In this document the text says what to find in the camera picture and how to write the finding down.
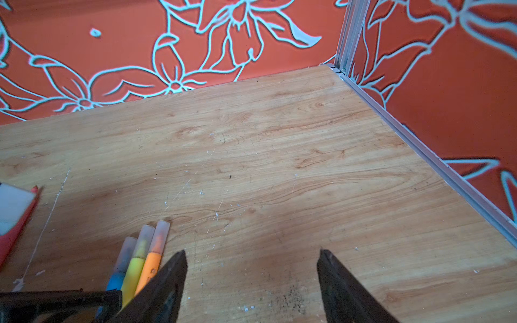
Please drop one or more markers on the pink marker pen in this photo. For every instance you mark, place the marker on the pink marker pen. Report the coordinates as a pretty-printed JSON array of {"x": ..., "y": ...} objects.
[{"x": 8, "y": 241}]

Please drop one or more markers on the orange marker pen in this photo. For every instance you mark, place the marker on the orange marker pen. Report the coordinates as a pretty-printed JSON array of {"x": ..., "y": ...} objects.
[{"x": 154, "y": 257}]

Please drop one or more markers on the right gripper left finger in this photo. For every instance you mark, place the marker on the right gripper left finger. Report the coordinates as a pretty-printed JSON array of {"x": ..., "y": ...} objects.
[{"x": 160, "y": 299}]

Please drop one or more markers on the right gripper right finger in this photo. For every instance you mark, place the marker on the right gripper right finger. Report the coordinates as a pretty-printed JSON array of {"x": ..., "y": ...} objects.
[{"x": 345, "y": 299}]

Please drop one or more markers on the yellow marker pen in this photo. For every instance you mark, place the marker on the yellow marker pen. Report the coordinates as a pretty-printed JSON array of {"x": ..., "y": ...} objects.
[{"x": 136, "y": 264}]

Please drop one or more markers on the blue marker pen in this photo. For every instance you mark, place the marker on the blue marker pen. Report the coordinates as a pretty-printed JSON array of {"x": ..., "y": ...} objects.
[{"x": 118, "y": 279}]

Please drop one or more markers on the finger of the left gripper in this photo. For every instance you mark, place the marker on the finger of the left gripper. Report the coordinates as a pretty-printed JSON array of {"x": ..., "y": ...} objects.
[{"x": 58, "y": 306}]

